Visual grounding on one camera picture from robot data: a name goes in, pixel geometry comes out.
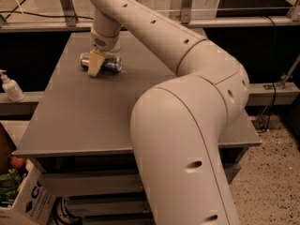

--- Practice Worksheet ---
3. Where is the black cable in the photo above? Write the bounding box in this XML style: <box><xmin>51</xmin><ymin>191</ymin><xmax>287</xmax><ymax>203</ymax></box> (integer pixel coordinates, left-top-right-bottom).
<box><xmin>0</xmin><ymin>10</ymin><xmax>95</xmax><ymax>23</ymax></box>

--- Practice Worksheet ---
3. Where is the white cardboard box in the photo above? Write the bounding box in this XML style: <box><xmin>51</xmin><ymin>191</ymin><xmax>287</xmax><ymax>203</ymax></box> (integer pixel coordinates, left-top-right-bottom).
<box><xmin>0</xmin><ymin>161</ymin><xmax>55</xmax><ymax>225</ymax></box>

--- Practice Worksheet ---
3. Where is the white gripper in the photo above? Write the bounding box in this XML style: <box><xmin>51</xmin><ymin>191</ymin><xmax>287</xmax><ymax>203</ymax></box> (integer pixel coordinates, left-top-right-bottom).
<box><xmin>88</xmin><ymin>28</ymin><xmax>120</xmax><ymax>77</ymax></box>

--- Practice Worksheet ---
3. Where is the white pump dispenser bottle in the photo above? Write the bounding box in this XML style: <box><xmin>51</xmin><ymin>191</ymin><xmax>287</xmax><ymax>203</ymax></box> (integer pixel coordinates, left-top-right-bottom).
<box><xmin>0</xmin><ymin>69</ymin><xmax>24</xmax><ymax>102</ymax></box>

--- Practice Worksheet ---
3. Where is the silver blue redbull can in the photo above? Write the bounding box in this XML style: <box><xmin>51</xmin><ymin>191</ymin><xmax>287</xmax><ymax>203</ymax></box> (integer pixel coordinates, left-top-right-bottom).
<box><xmin>80</xmin><ymin>52</ymin><xmax>123</xmax><ymax>73</ymax></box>

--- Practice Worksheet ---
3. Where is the grey drawer cabinet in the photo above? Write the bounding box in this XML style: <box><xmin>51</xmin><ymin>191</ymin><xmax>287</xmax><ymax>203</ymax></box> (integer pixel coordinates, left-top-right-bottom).
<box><xmin>12</xmin><ymin>28</ymin><xmax>263</xmax><ymax>225</ymax></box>

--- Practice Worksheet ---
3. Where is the metal frame rail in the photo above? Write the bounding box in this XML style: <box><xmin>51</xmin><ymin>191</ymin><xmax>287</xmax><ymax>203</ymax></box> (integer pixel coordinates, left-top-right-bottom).
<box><xmin>1</xmin><ymin>16</ymin><xmax>300</xmax><ymax>33</ymax></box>

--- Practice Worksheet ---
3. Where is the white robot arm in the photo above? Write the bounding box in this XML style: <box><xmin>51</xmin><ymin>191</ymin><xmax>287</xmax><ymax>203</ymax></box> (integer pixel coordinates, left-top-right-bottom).
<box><xmin>90</xmin><ymin>0</ymin><xmax>249</xmax><ymax>225</ymax></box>

